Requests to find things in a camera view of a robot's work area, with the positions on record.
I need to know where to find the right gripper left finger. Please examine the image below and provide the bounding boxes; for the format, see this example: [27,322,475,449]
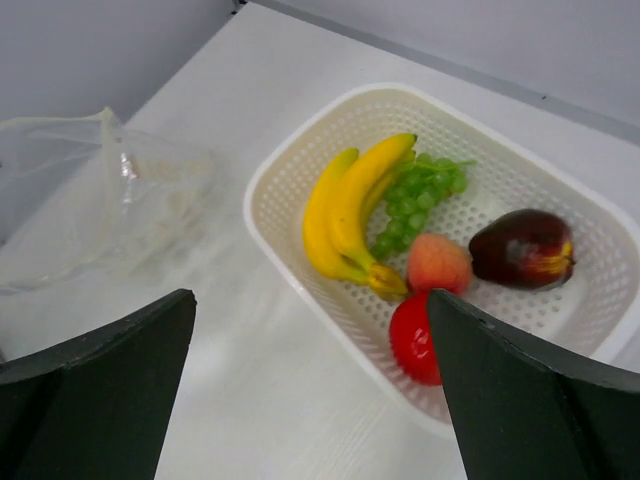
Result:
[1,289,196,479]

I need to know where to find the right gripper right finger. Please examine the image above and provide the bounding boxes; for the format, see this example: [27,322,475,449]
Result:
[426,289,639,479]

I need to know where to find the red fake tomato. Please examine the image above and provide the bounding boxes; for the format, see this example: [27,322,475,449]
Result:
[389,293,442,386]

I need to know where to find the dark purple fake fruit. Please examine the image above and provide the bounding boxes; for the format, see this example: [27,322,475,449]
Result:
[468,208,576,291]

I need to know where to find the orange fake fruit piece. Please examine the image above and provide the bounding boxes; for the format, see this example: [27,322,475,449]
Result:
[407,233,472,295]

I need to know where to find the clear zip top bag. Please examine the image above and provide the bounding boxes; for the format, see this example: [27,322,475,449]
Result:
[1,108,215,296]

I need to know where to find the green fake grapes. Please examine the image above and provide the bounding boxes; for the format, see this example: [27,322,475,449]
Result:
[371,152,474,261]

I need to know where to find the yellow fake bananas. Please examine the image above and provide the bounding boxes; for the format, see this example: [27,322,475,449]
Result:
[302,133,417,301]

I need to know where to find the white perforated plastic basket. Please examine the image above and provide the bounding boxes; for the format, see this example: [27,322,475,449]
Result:
[243,82,640,439]

